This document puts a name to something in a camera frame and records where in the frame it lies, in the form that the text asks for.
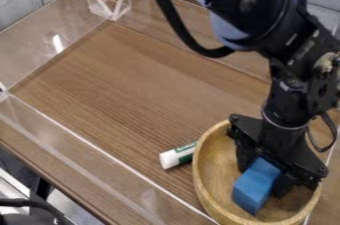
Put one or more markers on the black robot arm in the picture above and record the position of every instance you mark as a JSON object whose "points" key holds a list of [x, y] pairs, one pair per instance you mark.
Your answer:
{"points": [[280, 30]]}

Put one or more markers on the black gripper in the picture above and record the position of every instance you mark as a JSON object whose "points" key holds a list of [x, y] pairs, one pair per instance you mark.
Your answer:
{"points": [[282, 147]]}

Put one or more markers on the black metal stand base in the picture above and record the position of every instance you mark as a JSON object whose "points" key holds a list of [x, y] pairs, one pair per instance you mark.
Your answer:
{"points": [[29, 219]]}

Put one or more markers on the clear acrylic barrier wall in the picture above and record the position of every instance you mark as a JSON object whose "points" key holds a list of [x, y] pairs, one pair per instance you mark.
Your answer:
{"points": [[104, 90]]}

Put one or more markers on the brown wooden bowl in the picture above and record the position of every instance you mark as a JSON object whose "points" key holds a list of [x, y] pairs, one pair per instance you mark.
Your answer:
{"points": [[213, 174]]}

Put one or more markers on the white green glue stick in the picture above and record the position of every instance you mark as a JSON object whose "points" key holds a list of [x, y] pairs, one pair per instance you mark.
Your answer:
{"points": [[177, 156]]}

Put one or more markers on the blue rectangular block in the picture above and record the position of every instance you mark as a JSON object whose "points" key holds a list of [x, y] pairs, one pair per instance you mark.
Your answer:
{"points": [[252, 187]]}

